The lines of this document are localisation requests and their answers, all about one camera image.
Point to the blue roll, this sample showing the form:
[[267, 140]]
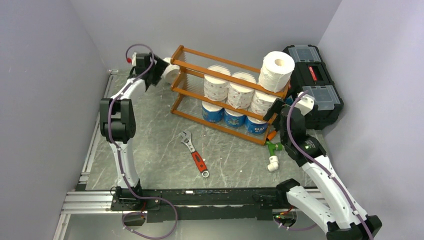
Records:
[[212, 113], [255, 126], [233, 119]]

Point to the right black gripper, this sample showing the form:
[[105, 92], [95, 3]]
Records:
[[276, 107]]

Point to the black plastic toolbox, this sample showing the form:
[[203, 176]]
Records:
[[311, 74]]

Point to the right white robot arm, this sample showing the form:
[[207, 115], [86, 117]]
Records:
[[341, 217]]

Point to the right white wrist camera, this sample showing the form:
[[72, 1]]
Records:
[[305, 103]]

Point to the orange handled screwdriver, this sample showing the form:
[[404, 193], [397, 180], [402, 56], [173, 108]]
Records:
[[271, 135]]

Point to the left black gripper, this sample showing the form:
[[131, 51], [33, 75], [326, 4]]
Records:
[[160, 67]]

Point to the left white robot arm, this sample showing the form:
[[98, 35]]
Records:
[[118, 124]]

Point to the plain white paper roll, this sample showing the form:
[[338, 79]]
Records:
[[276, 71]]

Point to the red handled adjustable wrench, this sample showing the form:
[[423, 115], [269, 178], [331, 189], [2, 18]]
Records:
[[198, 160]]

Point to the dotted white roll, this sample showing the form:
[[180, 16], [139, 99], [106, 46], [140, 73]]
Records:
[[261, 102], [240, 96], [216, 89]]

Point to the orange wooden shelf rack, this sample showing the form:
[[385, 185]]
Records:
[[190, 83]]

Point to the dotted white roll front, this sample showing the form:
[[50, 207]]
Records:
[[240, 96]]

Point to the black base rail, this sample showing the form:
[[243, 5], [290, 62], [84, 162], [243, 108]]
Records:
[[159, 205]]

